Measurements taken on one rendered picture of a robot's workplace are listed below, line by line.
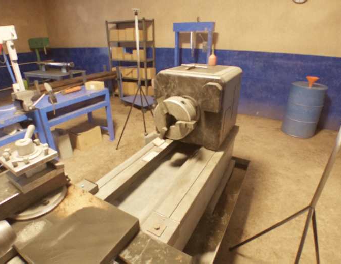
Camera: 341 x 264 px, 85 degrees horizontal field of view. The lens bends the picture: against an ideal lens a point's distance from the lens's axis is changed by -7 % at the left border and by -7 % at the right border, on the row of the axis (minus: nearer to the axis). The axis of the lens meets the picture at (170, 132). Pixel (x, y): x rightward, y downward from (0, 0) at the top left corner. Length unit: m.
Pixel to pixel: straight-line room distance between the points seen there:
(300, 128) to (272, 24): 1.99
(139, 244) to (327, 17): 4.35
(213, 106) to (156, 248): 0.81
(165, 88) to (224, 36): 3.36
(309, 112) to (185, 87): 2.90
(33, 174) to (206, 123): 0.98
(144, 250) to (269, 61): 4.14
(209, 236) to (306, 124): 2.99
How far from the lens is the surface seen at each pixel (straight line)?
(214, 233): 1.45
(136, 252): 0.79
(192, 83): 1.29
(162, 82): 1.39
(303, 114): 3.91
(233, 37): 4.58
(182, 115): 1.14
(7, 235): 0.66
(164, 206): 0.98
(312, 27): 4.48
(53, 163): 0.91
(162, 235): 0.82
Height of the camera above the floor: 1.54
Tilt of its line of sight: 25 degrees down
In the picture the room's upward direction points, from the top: straight up
